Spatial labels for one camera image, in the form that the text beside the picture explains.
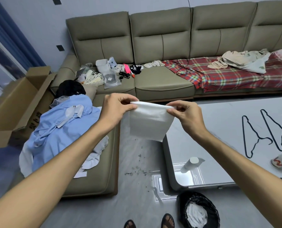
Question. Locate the person's left forearm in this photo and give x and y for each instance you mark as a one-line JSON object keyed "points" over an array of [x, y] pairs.
{"points": [[48, 178]]}

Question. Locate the person's right leg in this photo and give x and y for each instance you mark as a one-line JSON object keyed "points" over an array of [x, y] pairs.
{"points": [[169, 223]]}

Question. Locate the person's leg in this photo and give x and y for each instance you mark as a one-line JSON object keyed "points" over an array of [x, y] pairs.
{"points": [[169, 223], [130, 225]]}

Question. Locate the person's left hand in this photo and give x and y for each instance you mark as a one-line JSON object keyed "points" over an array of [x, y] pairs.
{"points": [[112, 111]]}

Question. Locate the red plaid blanket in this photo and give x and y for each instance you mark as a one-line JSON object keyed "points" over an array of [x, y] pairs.
{"points": [[226, 78]]}

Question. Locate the beige leather sofa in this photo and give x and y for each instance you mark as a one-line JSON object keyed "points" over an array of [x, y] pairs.
{"points": [[160, 83]]}

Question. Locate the pale blue printed pouch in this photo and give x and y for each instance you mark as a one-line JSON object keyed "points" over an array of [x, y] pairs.
{"points": [[112, 62]]}

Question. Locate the brown left sandal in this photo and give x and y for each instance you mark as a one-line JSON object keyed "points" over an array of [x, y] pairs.
{"points": [[126, 223]]}

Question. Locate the cream crumpled clothes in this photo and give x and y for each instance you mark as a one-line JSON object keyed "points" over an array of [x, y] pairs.
{"points": [[243, 60]]}

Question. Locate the person's right hand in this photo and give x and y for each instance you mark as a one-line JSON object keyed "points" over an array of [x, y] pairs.
{"points": [[191, 118]]}

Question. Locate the white tissue roll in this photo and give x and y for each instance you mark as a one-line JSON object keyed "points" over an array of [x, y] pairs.
{"points": [[191, 163]]}

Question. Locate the person's right forearm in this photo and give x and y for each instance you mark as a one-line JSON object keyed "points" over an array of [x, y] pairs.
{"points": [[250, 178]]}

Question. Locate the white tissue sheet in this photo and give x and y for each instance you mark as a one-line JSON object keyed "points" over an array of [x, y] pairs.
{"points": [[148, 123]]}

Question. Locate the brown right sandal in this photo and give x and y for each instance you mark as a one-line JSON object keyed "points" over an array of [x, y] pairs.
{"points": [[163, 220]]}

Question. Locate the white socks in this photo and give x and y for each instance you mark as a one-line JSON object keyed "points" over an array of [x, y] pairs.
{"points": [[154, 64]]}

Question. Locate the black garment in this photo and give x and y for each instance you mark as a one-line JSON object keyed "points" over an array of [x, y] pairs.
{"points": [[69, 89]]}

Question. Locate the white plastic container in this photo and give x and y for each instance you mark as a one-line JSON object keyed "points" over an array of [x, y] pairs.
{"points": [[101, 65]]}

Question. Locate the black trash bin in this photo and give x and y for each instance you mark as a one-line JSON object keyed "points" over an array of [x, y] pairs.
{"points": [[213, 216]]}

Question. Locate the clear plastic bag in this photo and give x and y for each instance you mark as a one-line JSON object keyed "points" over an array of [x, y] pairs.
{"points": [[111, 80]]}

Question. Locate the black cloth with white print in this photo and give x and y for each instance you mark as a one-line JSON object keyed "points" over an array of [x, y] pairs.
{"points": [[135, 69]]}

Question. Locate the crumpled white paper waste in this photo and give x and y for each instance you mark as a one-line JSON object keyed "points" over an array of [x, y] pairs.
{"points": [[196, 216]]}

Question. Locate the pile of blue white clothes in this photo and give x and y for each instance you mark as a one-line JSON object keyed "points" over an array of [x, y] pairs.
{"points": [[55, 130]]}

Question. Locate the brown sandal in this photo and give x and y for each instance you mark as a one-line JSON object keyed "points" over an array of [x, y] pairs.
{"points": [[126, 223], [163, 220]]}

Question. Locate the black wall socket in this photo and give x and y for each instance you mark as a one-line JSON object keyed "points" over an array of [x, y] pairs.
{"points": [[56, 0], [60, 48]]}

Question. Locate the white paper cup red print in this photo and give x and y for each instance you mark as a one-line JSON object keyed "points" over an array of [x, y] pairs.
{"points": [[280, 162]]}

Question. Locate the person's left leg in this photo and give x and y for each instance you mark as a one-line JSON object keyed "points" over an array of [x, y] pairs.
{"points": [[130, 225]]}

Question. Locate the brown cardboard box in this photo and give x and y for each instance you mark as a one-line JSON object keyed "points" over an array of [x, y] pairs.
{"points": [[12, 109]]}

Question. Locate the cream woven basket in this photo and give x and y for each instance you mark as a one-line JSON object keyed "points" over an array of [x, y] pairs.
{"points": [[94, 80]]}

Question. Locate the grey fluffy bundle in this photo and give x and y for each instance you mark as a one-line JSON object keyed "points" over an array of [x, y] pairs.
{"points": [[84, 70]]}

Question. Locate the blue curtain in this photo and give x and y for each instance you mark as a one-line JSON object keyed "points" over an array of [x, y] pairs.
{"points": [[10, 30]]}

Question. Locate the grey marble floor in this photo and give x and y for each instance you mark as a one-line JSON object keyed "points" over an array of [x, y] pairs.
{"points": [[131, 211]]}

